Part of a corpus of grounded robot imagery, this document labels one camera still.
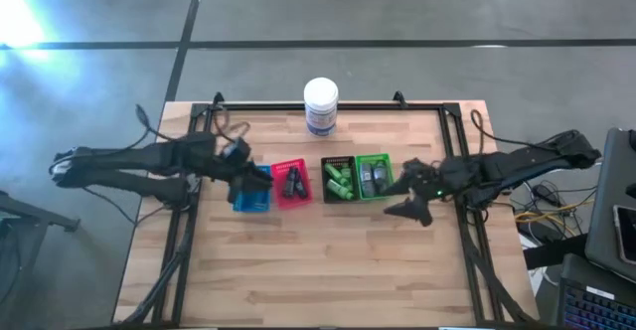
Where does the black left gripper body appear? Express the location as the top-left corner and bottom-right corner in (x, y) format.
(214, 157), (260, 185)

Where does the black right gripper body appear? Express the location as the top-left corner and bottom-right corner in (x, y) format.
(403, 157), (451, 203)

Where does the black travel tube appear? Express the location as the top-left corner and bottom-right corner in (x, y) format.
(293, 170), (310, 200)
(282, 166), (299, 199)

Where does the green plastic basket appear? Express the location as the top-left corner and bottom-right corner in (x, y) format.
(355, 152), (396, 203)

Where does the blue plastic basket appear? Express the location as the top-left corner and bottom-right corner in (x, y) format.
(232, 164), (274, 214)

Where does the red plastic basket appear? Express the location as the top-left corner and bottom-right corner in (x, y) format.
(270, 157), (315, 211)

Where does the black plastic basket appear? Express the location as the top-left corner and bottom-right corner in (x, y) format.
(320, 155), (360, 205)

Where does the white wipes canister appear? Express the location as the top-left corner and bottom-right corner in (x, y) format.
(302, 76), (340, 138)

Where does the black power adapter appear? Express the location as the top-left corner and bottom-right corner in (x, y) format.
(531, 182), (560, 208)

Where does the grey laptop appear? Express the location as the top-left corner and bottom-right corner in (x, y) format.
(584, 126), (636, 282)

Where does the backlit keyboard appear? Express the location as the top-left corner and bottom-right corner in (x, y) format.
(556, 253), (636, 330)

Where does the black floor stand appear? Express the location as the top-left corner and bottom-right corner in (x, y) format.
(0, 190), (81, 234)

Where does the black smartphone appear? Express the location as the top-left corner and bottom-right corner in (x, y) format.
(612, 204), (636, 265)

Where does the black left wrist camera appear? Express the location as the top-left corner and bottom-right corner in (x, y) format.
(219, 136), (253, 165)

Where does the braided black cable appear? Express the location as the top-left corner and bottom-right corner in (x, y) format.
(469, 107), (549, 150)

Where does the black table frame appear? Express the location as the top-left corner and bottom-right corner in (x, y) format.
(118, 90), (537, 329)

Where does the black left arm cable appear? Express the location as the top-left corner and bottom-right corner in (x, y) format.
(135, 102), (176, 143)

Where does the yellow cable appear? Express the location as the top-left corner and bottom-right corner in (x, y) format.
(513, 201), (595, 225)

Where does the black strap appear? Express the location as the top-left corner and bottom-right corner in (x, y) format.
(522, 232), (588, 271)

